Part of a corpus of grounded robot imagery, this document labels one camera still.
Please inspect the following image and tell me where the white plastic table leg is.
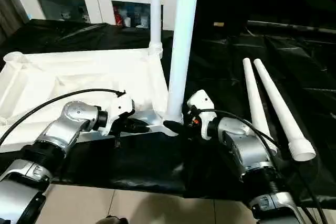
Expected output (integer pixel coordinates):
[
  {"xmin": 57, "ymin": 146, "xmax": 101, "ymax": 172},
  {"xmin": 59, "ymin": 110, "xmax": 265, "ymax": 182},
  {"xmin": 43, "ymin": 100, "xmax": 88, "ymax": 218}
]
[
  {"xmin": 253, "ymin": 58, "xmax": 317, "ymax": 162},
  {"xmin": 164, "ymin": 0, "xmax": 202, "ymax": 125},
  {"xmin": 148, "ymin": 0, "xmax": 164, "ymax": 57},
  {"xmin": 243, "ymin": 57, "xmax": 279, "ymax": 156}
]

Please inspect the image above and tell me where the white plastic table top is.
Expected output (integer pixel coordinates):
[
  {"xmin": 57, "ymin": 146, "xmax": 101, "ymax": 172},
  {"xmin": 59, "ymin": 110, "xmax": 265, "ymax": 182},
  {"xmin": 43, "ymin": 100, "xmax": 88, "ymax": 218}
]
[{"xmin": 0, "ymin": 47, "xmax": 184, "ymax": 154}]

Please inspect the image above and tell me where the black mat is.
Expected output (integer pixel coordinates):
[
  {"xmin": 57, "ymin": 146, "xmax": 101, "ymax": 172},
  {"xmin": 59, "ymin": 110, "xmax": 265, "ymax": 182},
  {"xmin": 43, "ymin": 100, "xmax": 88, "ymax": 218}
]
[{"xmin": 0, "ymin": 18, "xmax": 336, "ymax": 208}]

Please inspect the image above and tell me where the red packet in cabinet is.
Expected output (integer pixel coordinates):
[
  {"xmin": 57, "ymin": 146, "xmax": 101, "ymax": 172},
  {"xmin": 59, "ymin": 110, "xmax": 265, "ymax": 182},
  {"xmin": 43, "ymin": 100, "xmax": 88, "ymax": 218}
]
[{"xmin": 115, "ymin": 8, "xmax": 124, "ymax": 25}]

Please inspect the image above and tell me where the grey curtain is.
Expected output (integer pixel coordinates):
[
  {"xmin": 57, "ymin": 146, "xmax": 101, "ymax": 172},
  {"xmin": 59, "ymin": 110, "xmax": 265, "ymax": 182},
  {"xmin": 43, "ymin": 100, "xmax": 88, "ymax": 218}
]
[{"xmin": 0, "ymin": 0, "xmax": 28, "ymax": 44}]

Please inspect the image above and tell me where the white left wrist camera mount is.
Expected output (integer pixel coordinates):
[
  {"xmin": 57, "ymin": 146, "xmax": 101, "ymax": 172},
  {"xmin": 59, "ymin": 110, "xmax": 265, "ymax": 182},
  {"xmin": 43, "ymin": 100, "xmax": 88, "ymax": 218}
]
[{"xmin": 101, "ymin": 94, "xmax": 136, "ymax": 137}]

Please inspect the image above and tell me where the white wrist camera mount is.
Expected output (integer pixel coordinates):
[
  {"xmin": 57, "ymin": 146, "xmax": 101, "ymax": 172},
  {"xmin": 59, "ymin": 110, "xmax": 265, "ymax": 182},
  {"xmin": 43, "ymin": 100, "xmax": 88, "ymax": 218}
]
[
  {"xmin": 101, "ymin": 94, "xmax": 136, "ymax": 137},
  {"xmin": 185, "ymin": 90, "xmax": 218, "ymax": 140}
]

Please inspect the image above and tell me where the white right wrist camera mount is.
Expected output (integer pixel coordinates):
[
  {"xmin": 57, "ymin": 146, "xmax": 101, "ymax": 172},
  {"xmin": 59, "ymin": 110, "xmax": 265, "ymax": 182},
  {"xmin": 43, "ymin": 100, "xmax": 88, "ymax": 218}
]
[{"xmin": 185, "ymin": 90, "xmax": 218, "ymax": 140}]

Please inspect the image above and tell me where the black metal rail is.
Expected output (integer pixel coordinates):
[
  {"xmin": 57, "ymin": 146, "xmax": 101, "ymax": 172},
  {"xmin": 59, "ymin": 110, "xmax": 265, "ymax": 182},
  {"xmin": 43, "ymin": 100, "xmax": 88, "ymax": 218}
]
[{"xmin": 246, "ymin": 20, "xmax": 336, "ymax": 34}]

